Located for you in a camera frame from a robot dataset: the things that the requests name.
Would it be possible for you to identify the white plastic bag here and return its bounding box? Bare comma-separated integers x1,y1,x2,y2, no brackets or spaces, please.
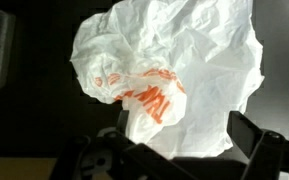
70,0,263,158

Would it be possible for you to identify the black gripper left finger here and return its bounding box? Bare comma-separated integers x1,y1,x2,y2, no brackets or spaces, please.
48,109,145,180

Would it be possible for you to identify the large cardboard box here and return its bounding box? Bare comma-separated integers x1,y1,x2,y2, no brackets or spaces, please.
0,157,56,180

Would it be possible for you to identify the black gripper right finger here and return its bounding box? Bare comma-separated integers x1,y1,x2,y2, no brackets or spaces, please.
227,111,289,180

